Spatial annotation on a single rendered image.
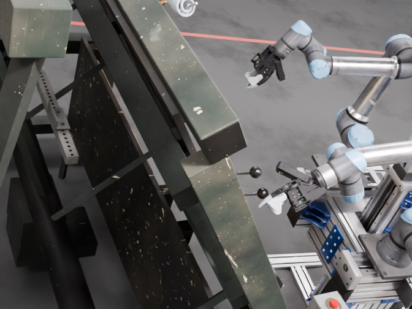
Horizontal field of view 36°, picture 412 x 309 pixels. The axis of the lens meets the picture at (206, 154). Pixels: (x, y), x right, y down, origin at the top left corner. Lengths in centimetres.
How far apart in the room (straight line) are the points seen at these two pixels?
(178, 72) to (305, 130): 358
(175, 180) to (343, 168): 63
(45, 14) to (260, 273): 114
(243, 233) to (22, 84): 81
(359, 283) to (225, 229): 110
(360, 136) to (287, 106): 246
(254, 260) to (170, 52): 66
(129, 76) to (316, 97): 376
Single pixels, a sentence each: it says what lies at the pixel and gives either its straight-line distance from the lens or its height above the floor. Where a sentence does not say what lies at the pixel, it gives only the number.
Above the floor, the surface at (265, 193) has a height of 145.
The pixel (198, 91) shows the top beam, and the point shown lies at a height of 192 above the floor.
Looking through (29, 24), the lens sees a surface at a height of 217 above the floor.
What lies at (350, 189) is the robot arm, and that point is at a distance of 211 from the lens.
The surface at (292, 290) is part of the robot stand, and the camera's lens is 353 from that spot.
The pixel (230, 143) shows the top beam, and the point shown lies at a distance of 145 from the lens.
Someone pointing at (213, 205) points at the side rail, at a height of 167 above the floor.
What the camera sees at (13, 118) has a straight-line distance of 123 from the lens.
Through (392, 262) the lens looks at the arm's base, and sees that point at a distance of 267.
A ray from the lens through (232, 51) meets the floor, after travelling 575.
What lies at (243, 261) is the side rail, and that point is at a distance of 186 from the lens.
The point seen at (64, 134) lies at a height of 102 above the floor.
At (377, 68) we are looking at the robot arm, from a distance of 267.
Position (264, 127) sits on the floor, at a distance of 493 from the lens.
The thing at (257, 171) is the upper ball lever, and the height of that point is 155.
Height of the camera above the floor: 273
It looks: 38 degrees down
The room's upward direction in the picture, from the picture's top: 20 degrees clockwise
